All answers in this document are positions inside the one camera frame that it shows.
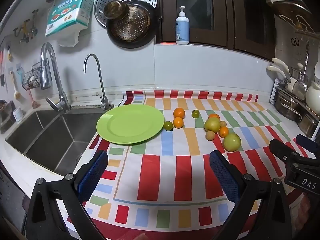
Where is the black wire basket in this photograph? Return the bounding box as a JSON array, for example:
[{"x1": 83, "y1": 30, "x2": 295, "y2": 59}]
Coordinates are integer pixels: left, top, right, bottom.
[{"x1": 21, "y1": 62, "x2": 52, "y2": 90}]

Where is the yellow wall hook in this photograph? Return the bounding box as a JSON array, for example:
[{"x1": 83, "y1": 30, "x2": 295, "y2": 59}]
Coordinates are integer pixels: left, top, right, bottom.
[{"x1": 14, "y1": 10, "x2": 39, "y2": 43}]

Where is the green white tissue pack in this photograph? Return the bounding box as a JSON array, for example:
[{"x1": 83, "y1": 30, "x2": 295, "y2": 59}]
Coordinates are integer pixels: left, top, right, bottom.
[{"x1": 45, "y1": 0, "x2": 95, "y2": 37}]

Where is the dark brown window frame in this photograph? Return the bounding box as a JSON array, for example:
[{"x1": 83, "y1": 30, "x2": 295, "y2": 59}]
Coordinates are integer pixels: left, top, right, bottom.
[{"x1": 155, "y1": 0, "x2": 277, "y2": 60}]

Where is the yellow-green apple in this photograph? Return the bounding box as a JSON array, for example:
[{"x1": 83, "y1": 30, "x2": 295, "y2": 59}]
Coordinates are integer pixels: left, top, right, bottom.
[{"x1": 204, "y1": 117, "x2": 221, "y2": 133}]

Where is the small white cup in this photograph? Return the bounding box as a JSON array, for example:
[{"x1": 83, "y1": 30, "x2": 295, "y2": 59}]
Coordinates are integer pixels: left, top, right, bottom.
[{"x1": 13, "y1": 107, "x2": 25, "y2": 122}]

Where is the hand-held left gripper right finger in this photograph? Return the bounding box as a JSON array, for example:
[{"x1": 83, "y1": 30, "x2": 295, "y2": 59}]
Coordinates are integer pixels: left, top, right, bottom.
[{"x1": 209, "y1": 150, "x2": 293, "y2": 240}]

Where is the thin gooseneck faucet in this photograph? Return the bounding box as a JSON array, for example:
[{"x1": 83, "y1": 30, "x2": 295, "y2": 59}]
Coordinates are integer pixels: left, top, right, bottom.
[{"x1": 83, "y1": 53, "x2": 112, "y2": 111}]

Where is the copper perforated strainer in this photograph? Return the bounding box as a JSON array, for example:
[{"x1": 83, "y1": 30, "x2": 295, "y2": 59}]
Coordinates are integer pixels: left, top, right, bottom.
[{"x1": 110, "y1": 5, "x2": 152, "y2": 40}]

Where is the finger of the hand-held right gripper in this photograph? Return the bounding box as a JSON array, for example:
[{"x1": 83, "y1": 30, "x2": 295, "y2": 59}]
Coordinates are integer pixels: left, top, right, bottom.
[
  {"x1": 269, "y1": 138, "x2": 314, "y2": 165},
  {"x1": 296, "y1": 134, "x2": 320, "y2": 153}
]

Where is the green plate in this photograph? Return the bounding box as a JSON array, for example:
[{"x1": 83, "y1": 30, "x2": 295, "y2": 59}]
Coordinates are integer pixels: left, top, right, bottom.
[{"x1": 96, "y1": 105, "x2": 165, "y2": 145}]

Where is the long-handled dish brush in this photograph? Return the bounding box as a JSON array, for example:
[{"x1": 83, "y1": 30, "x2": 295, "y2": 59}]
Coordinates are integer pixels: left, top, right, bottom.
[{"x1": 9, "y1": 70, "x2": 22, "y2": 100}]

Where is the black frying pan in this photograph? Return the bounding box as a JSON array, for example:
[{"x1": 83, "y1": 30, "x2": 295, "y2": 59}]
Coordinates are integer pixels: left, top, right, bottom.
[{"x1": 106, "y1": 0, "x2": 159, "y2": 49}]

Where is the large chrome faucet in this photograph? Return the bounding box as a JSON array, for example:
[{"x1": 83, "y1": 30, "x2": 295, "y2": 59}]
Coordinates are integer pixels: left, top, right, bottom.
[{"x1": 40, "y1": 42, "x2": 72, "y2": 113}]

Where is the range hood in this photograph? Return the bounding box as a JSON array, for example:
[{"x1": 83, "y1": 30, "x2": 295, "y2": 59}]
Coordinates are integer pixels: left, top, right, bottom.
[{"x1": 255, "y1": 0, "x2": 320, "y2": 34}]

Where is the white blue pump bottle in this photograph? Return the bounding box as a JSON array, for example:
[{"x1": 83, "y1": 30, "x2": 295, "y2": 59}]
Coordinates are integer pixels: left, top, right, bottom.
[{"x1": 175, "y1": 6, "x2": 190, "y2": 45}]

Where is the metal pot rack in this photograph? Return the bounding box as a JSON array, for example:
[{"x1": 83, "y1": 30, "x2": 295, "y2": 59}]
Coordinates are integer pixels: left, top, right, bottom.
[{"x1": 269, "y1": 78, "x2": 282, "y2": 104}]

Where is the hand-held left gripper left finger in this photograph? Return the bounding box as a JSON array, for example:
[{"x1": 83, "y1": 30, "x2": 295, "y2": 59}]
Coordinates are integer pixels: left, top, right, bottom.
[{"x1": 21, "y1": 150, "x2": 109, "y2": 240}]

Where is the white kettle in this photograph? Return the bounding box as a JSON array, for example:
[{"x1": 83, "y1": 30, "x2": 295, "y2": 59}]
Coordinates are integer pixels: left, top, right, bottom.
[{"x1": 305, "y1": 80, "x2": 320, "y2": 114}]

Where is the metal ladle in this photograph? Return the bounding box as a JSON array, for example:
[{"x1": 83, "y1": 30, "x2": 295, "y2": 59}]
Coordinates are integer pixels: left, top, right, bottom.
[{"x1": 292, "y1": 40, "x2": 310, "y2": 95}]

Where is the stainless steel sink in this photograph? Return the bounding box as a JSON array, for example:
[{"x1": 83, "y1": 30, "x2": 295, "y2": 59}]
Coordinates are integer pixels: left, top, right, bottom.
[{"x1": 5, "y1": 106, "x2": 110, "y2": 177}]

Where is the striped colourful table mat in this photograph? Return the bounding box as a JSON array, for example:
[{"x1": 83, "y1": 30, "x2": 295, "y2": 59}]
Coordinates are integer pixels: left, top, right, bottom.
[{"x1": 66, "y1": 90, "x2": 310, "y2": 240}]

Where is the tissue paper pack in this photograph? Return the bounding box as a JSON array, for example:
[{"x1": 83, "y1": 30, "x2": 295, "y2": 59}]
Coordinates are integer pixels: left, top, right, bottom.
[{"x1": 44, "y1": 0, "x2": 97, "y2": 47}]

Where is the green apple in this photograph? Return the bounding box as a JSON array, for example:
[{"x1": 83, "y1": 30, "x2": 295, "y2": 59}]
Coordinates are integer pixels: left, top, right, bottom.
[{"x1": 223, "y1": 133, "x2": 242, "y2": 152}]

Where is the small brass saucepan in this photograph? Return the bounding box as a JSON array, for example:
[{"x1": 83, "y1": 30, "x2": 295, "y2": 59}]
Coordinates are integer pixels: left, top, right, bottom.
[{"x1": 103, "y1": 0, "x2": 130, "y2": 20}]

